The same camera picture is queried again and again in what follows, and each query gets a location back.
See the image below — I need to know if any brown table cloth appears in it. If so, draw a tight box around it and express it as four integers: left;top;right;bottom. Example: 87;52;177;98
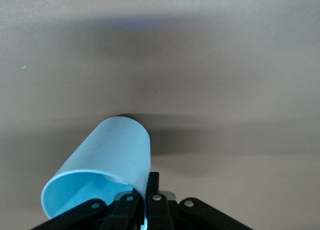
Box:
0;0;320;230

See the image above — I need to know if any blue paper cup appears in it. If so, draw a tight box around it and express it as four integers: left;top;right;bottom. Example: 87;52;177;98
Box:
40;116;152;228

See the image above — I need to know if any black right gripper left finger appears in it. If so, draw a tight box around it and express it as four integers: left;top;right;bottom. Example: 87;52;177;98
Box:
99;191;144;230

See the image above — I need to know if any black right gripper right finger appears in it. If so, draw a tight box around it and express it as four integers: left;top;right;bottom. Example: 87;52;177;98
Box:
145;171;174;230

